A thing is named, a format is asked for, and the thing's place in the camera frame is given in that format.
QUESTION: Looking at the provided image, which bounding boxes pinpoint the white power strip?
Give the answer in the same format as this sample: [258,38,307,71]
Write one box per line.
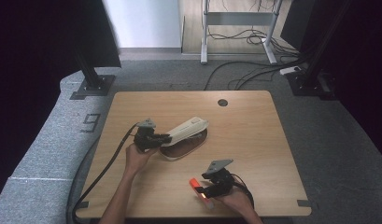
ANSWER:
[278,65,303,77]

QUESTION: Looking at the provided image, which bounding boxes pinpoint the tangle of black cables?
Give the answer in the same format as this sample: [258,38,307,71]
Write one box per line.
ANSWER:
[206,27,300,58]

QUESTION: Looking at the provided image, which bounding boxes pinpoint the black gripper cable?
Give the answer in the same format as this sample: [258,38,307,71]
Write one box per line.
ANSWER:
[230,173,256,209]
[71,123,140,224]

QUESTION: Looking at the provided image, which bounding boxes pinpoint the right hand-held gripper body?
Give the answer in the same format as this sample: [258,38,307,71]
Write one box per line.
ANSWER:
[201,159,234,198]

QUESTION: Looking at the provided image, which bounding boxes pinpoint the white panel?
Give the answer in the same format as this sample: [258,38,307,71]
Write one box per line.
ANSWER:
[102,0,184,49]

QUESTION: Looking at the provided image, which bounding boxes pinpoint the black metal stand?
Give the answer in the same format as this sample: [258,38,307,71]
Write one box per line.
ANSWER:
[286,0,355,101]
[69,46,117,101]

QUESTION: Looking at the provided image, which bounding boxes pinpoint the orange highlighter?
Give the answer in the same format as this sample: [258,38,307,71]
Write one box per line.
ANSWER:
[189,177,215,210]

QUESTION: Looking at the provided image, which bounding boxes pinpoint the black curtain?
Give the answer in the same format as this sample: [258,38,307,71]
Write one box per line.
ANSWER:
[280,0,382,164]
[0,0,122,206]

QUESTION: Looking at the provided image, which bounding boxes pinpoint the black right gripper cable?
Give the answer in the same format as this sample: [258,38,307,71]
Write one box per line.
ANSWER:
[230,173,256,209]

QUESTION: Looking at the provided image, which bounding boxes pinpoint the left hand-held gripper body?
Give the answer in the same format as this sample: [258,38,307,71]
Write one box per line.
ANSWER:
[134,118,157,154]

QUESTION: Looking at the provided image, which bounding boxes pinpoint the person's left hand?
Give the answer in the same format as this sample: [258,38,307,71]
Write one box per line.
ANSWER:
[125,143,160,175]

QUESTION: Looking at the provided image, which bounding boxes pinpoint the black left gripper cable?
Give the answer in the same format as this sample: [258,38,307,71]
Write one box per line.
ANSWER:
[71,123,140,224]

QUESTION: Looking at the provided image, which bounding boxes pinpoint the white metal desk frame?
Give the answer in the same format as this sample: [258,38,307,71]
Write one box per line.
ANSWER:
[200,0,285,65]

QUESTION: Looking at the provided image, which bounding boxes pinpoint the person's right hand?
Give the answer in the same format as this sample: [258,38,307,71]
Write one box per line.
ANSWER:
[215,187,254,217]

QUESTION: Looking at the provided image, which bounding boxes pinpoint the cream pencil case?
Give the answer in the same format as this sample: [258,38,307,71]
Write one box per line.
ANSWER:
[159,116,210,162]

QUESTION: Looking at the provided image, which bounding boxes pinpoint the black floor cable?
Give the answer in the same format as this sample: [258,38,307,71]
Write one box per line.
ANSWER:
[204,60,308,91]

